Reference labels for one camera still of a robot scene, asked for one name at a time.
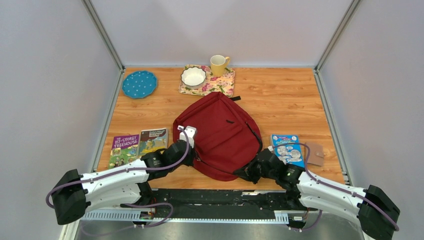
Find floral serving tray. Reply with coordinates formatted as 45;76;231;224
178;64;236;97

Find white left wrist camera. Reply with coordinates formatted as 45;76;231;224
177;125;197;149

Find blue comic book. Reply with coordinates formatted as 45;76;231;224
269;134;305;168

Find blue polka dot plate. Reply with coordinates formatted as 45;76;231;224
121;70;158;99

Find red backpack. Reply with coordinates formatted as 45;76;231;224
172;92;263;184

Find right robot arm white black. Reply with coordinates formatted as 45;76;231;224
241;149;400;240

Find white scalloped bowl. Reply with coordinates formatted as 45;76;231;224
181;66;207;89

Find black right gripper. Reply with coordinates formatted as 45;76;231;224
233;158;277;185

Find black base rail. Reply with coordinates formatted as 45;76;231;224
134;188;310;228

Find purple treehouse book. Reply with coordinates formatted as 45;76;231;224
108;134;140;169

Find yellow illustrated paperback book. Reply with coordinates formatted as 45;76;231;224
137;127;169;158

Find brown leather wallet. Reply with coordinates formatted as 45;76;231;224
305;142;325;167

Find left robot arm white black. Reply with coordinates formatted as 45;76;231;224
46;140;193;225

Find yellow mug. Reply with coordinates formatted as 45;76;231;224
210;55;231;77

